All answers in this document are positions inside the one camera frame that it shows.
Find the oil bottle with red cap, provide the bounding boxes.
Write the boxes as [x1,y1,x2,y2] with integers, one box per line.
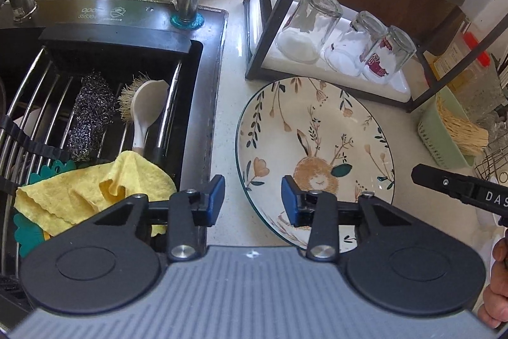
[432,19,493,95]

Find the floral rabbit ceramic plate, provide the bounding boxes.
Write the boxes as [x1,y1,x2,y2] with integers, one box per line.
[235,77,396,253]

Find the clear glass with red print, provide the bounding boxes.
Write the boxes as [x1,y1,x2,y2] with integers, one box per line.
[361,25,417,85]

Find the yellow dish cloth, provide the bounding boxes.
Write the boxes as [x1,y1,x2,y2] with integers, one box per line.
[15,150,177,238]

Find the black metal rack frame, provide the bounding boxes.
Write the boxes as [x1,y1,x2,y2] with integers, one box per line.
[242,0,508,113]

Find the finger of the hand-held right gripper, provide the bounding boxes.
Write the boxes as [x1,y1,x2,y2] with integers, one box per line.
[411,163,473,201]

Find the person's right hand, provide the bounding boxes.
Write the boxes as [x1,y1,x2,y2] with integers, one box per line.
[482,232,508,329]

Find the white bristle dish brush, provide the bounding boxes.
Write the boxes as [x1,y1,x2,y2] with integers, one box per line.
[118,71,170,157]

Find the light green plastic basket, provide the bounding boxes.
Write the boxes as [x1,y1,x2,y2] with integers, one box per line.
[417,87,483,170]

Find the white drip tray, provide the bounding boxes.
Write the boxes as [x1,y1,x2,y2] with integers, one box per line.
[246,0,411,103]

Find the black kitchen sink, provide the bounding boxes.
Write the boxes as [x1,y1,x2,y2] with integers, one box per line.
[0,0,231,308]

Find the plain clear drinking glass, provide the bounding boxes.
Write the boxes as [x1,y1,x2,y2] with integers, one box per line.
[323,10,387,77]
[277,0,344,64]

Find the steel wool scrubber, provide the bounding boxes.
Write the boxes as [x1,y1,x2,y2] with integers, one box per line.
[65,71,117,163]

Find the straw pot brush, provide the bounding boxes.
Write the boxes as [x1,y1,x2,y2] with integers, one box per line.
[436,95,490,157]

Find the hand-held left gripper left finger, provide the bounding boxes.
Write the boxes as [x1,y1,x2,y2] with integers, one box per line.
[90,175,226,262]

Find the black rubber strap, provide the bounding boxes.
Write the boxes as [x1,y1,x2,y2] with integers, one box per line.
[0,114,74,167]

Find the teal silicone mat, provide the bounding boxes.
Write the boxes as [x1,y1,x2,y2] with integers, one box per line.
[14,159,78,258]

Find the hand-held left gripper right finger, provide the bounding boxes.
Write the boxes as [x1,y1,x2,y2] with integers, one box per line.
[281,176,415,262]

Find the white plastic cutting board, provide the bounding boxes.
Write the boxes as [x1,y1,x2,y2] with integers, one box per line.
[460,0,508,59]

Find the steel sink drain rack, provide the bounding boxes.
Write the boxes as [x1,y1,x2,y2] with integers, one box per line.
[0,25,203,284]

